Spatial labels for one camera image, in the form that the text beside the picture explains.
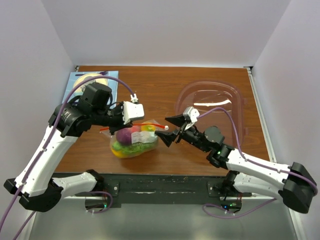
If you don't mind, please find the blue checked cloth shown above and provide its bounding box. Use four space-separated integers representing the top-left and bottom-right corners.
62 71 119 105

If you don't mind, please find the pink clear plastic container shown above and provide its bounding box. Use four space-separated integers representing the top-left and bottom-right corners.
174 80 247 147

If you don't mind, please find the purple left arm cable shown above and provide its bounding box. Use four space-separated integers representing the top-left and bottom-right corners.
0 76 140 240

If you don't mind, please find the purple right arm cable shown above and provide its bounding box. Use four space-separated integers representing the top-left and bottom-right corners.
197 107 318 220

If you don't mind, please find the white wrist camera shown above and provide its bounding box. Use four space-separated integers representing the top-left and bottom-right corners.
183 106 200 124
122 101 145 124

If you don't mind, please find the aluminium frame rail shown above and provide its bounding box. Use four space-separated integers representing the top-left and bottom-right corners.
31 194 297 201

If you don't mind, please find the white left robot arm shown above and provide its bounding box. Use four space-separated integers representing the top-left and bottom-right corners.
4 100 144 213

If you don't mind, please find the clear zip top bag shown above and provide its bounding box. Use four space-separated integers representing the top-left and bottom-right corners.
99 119 169 156

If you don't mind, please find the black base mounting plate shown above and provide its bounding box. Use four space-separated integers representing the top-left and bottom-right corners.
52 173 252 210

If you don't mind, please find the purple fake onion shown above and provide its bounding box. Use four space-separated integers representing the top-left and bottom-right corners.
115 128 132 146

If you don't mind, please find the cream round plate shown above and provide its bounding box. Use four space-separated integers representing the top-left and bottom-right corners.
74 72 110 95

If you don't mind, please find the red fake apple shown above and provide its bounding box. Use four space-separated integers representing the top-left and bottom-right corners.
129 125 141 133

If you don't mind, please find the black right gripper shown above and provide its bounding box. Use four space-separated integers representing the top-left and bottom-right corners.
154 114 210 154

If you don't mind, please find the light green fake cucumber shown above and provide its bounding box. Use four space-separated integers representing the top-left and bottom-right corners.
111 141 157 155

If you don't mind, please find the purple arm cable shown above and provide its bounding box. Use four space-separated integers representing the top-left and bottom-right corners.
197 107 318 220
0 76 140 240

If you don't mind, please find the yellow green fake mango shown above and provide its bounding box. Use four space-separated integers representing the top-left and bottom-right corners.
140 124 157 132

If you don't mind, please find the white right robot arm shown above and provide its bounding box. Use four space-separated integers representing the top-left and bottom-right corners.
155 114 318 214

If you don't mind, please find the purple plastic fork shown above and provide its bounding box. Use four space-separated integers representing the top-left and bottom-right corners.
99 71 109 75

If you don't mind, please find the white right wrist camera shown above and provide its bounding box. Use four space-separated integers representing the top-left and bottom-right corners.
183 106 200 124

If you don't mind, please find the yellow fake lemon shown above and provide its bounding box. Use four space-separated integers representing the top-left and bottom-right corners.
111 148 140 159

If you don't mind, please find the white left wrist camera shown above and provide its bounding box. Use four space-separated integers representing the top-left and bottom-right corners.
122 101 145 124

